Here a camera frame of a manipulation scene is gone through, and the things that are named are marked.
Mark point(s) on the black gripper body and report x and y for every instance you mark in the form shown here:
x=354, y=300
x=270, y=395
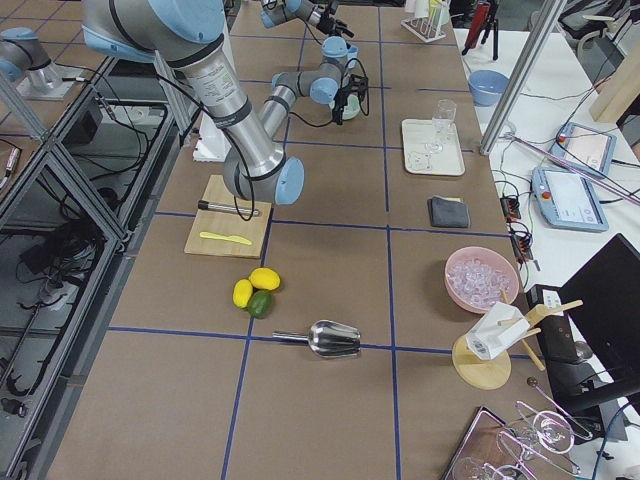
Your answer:
x=324, y=26
x=343, y=98

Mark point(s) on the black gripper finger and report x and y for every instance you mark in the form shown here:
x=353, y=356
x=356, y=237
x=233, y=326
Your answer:
x=345, y=109
x=338, y=114
x=343, y=30

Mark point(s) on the light green bowl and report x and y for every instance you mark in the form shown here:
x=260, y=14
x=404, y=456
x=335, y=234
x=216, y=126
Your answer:
x=354, y=107

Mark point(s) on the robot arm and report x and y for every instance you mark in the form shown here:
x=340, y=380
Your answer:
x=189, y=36
x=276, y=13

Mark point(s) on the blue bowl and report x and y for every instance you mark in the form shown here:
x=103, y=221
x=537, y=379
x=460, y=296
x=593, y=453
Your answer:
x=487, y=87

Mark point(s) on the pink bowl of ice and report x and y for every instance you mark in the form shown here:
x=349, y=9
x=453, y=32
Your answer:
x=477, y=277

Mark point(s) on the metal ice scoop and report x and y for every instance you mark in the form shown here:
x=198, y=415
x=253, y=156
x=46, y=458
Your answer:
x=327, y=339

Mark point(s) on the clear wine glass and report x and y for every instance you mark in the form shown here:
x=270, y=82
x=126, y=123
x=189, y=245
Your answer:
x=442, y=122

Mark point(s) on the cream bear tray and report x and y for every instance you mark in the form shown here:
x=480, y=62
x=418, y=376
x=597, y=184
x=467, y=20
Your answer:
x=426, y=152

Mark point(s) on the black tripod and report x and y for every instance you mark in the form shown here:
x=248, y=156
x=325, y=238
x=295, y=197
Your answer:
x=491, y=29

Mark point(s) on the wooden cutting board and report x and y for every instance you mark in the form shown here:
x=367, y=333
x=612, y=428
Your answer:
x=227, y=224

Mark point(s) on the yellow lemon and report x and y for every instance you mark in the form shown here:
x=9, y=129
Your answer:
x=264, y=278
x=242, y=293

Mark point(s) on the yellow plastic knife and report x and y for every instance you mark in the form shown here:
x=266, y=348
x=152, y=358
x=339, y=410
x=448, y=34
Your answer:
x=228, y=238

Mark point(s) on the green lime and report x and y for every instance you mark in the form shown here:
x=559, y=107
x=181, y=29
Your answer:
x=260, y=304

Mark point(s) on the far teach pendant tablet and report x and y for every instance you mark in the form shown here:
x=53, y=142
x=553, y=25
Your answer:
x=588, y=149

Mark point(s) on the teach pendant tablet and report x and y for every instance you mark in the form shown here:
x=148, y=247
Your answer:
x=588, y=149
x=567, y=200

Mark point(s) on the near teach pendant tablet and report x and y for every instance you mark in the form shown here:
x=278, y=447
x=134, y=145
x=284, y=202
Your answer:
x=567, y=200

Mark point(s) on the wooden mug tree stand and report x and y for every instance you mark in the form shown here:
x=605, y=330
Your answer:
x=493, y=374

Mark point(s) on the black monitor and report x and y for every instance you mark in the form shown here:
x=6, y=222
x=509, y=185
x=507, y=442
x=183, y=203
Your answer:
x=608, y=320

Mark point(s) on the glass rack tray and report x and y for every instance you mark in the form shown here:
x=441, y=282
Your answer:
x=535, y=445

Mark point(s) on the white wire cup rack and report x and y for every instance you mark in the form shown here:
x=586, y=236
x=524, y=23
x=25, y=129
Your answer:
x=427, y=19

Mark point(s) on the metal handled knife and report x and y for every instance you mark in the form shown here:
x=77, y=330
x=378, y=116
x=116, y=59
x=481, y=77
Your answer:
x=226, y=208

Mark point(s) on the aluminium frame post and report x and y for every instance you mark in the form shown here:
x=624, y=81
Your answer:
x=525, y=63

